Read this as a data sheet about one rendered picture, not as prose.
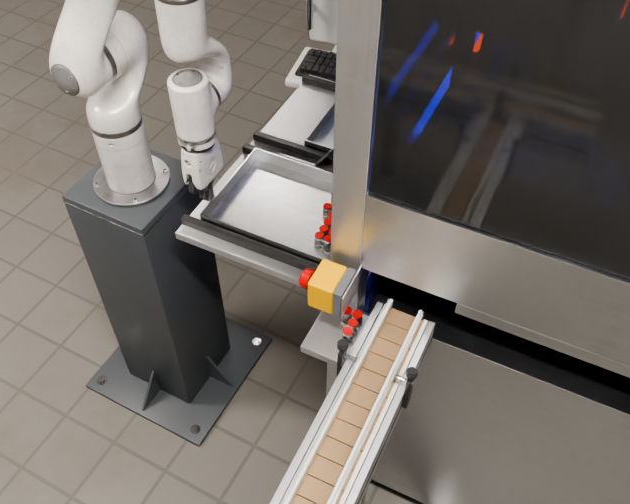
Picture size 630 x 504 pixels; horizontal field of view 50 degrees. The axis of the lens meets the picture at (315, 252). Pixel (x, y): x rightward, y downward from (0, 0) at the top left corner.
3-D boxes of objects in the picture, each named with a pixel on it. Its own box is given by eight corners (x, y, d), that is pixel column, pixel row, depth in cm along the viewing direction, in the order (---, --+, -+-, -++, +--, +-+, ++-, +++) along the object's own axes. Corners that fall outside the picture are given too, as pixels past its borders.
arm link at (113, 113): (78, 129, 156) (48, 35, 138) (128, 86, 167) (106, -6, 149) (121, 144, 152) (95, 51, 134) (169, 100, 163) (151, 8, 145)
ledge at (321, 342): (388, 329, 142) (388, 323, 141) (363, 378, 135) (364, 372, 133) (327, 305, 146) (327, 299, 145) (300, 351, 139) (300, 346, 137)
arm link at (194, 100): (192, 111, 150) (168, 134, 145) (184, 58, 140) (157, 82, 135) (225, 122, 148) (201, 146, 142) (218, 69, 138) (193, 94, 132)
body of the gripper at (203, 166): (199, 156, 144) (205, 194, 152) (224, 128, 150) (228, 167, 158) (169, 146, 146) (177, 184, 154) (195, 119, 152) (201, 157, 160)
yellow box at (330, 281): (355, 292, 136) (357, 269, 131) (340, 319, 132) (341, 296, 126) (321, 279, 138) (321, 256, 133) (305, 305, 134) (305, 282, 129)
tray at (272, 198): (379, 199, 165) (380, 188, 162) (333, 273, 149) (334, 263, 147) (256, 158, 175) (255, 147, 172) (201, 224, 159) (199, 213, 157)
